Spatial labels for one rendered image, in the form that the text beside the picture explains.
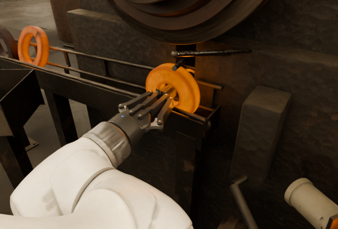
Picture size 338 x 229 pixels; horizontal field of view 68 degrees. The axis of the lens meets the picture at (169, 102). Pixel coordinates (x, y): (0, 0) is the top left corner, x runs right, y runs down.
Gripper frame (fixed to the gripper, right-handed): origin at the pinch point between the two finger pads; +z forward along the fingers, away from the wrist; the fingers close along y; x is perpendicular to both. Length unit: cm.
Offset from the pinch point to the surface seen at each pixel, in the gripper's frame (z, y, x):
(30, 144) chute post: -4, -107, -73
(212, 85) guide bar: 5.5, 9.1, 1.1
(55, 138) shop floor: 8, -100, -75
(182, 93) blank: -1.3, 4.4, 1.1
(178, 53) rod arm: -10.0, 9.2, 16.5
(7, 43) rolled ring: -1, -82, -3
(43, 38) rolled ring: 5, -63, 1
